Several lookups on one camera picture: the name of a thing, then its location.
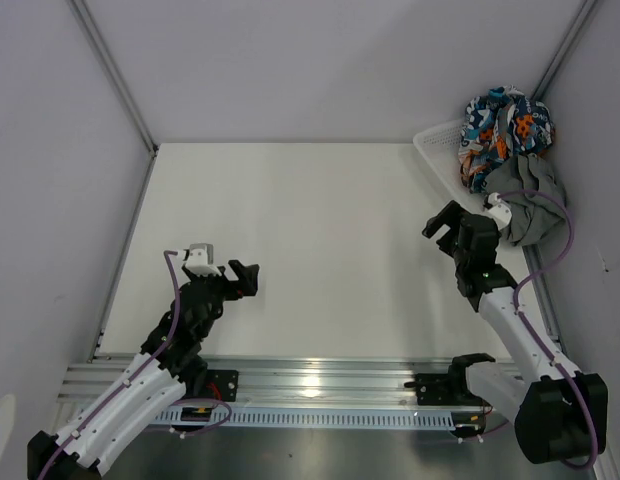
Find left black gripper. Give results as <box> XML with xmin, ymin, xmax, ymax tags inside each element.
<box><xmin>182</xmin><ymin>259</ymin><xmax>257</xmax><ymax>338</ymax></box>

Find grey shorts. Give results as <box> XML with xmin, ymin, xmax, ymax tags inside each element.
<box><xmin>484</xmin><ymin>154</ymin><xmax>566</xmax><ymax>247</ymax></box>

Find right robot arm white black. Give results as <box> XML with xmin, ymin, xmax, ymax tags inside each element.
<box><xmin>422</xmin><ymin>201</ymin><xmax>608</xmax><ymax>469</ymax></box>

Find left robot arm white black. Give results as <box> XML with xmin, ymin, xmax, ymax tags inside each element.
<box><xmin>27</xmin><ymin>260</ymin><xmax>260</xmax><ymax>479</ymax></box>

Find colourful patterned shorts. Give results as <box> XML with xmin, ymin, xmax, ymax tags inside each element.
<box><xmin>458</xmin><ymin>85</ymin><xmax>555</xmax><ymax>193</ymax></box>

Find white plastic basket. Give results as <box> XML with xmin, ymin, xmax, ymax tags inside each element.
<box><xmin>413</xmin><ymin>119</ymin><xmax>484</xmax><ymax>213</ymax></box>

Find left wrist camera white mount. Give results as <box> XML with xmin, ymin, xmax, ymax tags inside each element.
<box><xmin>182</xmin><ymin>243</ymin><xmax>222</xmax><ymax>277</ymax></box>

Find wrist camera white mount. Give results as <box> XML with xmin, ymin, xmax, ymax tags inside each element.
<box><xmin>182</xmin><ymin>243</ymin><xmax>222</xmax><ymax>277</ymax></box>
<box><xmin>483</xmin><ymin>192</ymin><xmax>512</xmax><ymax>231</ymax></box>

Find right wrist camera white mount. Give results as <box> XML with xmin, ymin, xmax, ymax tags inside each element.
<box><xmin>483</xmin><ymin>192</ymin><xmax>512</xmax><ymax>231</ymax></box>

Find aluminium mounting rail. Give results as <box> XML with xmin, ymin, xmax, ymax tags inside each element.
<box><xmin>57</xmin><ymin>355</ymin><xmax>452</xmax><ymax>408</ymax></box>

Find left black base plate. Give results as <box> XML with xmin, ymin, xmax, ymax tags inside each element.
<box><xmin>185</xmin><ymin>369</ymin><xmax>239</xmax><ymax>402</ymax></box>

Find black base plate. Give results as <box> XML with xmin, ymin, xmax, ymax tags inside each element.
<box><xmin>185</xmin><ymin>369</ymin><xmax>239</xmax><ymax>402</ymax></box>
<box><xmin>403</xmin><ymin>373</ymin><xmax>484</xmax><ymax>407</ymax></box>

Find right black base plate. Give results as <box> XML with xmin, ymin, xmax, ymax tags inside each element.
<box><xmin>403</xmin><ymin>373</ymin><xmax>484</xmax><ymax>407</ymax></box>

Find white slotted cable duct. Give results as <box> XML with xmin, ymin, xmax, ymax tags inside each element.
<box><xmin>152</xmin><ymin>407</ymin><xmax>454</xmax><ymax>430</ymax></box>

